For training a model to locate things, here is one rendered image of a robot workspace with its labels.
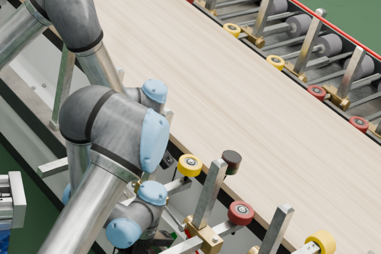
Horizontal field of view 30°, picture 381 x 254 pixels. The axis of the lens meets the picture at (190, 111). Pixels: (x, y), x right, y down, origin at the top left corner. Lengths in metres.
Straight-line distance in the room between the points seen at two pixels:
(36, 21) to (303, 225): 1.06
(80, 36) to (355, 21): 4.48
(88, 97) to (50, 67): 1.64
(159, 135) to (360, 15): 4.86
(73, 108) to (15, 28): 0.44
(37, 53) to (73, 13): 1.46
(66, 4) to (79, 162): 0.37
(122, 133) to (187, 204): 1.19
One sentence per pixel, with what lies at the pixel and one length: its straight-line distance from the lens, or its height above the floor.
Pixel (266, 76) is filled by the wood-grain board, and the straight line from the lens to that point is 2.96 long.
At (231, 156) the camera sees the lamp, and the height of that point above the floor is 1.13.
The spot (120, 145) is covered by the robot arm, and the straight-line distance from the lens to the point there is 1.38.
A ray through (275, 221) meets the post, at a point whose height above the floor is 1.11.
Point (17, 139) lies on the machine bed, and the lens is 3.48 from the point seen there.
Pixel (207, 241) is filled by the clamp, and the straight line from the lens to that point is 2.17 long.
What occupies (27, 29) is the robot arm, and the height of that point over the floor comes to 1.44.
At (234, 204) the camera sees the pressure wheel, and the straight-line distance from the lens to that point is 2.26.
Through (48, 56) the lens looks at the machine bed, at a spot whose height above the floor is 0.73.
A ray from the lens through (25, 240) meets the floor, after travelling 3.24.
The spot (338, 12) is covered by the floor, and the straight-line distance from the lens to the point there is 6.06.
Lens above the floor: 2.36
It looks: 34 degrees down
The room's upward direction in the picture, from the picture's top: 17 degrees clockwise
